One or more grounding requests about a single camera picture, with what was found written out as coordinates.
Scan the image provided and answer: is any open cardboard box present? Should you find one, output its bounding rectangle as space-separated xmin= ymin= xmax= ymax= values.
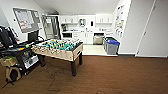
xmin=0 ymin=56 xmax=18 ymax=68

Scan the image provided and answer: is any white sink base cabinet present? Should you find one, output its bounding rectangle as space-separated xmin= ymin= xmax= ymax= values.
xmin=71 ymin=31 xmax=95 ymax=46

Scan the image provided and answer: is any built-in black microwave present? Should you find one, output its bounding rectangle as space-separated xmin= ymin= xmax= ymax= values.
xmin=62 ymin=31 xmax=73 ymax=39

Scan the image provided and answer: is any green foosball table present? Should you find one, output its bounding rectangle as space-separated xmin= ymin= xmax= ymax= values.
xmin=31 ymin=37 xmax=85 ymax=78

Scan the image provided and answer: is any grey bin blue lid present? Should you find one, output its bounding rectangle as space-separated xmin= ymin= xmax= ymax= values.
xmin=105 ymin=39 xmax=121 ymax=56

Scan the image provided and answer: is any stainless steel refrigerator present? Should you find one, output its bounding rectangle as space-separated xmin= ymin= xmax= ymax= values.
xmin=41 ymin=14 xmax=61 ymax=41

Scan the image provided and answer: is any black wheeled cart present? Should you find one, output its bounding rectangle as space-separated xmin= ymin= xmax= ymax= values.
xmin=0 ymin=24 xmax=46 ymax=76

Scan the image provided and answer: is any white hallway door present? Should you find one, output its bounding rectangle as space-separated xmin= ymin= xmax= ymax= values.
xmin=136 ymin=0 xmax=168 ymax=58

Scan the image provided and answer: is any brown tan backpack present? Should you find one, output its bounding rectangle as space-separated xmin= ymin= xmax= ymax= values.
xmin=4 ymin=65 xmax=23 ymax=84

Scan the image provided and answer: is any white wall cabinet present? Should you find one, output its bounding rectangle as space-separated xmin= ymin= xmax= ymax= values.
xmin=59 ymin=14 xmax=80 ymax=25
xmin=95 ymin=13 xmax=114 ymax=25

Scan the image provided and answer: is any thin black floor cable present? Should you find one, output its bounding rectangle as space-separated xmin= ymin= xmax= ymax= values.
xmin=42 ymin=64 xmax=68 ymax=92

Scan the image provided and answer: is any large colourful wall poster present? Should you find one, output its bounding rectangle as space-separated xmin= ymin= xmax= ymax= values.
xmin=114 ymin=3 xmax=126 ymax=40

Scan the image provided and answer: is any grey wall bulletin board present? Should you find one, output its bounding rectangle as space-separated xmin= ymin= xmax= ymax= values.
xmin=12 ymin=7 xmax=43 ymax=34

